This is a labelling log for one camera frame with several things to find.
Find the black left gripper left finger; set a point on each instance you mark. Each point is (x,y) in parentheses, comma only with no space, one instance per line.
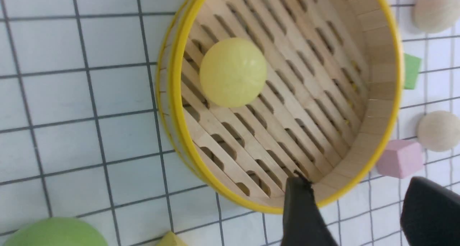
(302,221)

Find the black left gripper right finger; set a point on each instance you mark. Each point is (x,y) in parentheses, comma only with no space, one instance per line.
(430,215)

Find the white bun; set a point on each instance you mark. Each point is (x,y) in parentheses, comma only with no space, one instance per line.
(439,131)
(435,16)

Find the yellow bun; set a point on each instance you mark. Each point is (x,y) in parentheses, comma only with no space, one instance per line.
(233,72)

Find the bamboo steamer tray yellow rim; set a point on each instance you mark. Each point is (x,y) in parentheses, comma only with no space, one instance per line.
(331,100)

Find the pink cube block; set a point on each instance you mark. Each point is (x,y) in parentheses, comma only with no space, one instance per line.
(400,159)

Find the yellow cube block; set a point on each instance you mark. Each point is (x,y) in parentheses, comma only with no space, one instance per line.
(170,239)

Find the green cube block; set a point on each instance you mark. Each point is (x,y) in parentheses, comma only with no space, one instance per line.
(412,69)

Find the white grid tablecloth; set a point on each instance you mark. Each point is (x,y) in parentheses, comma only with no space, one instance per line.
(81,135)

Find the green apple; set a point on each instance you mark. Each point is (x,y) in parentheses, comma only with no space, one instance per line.
(57,232)

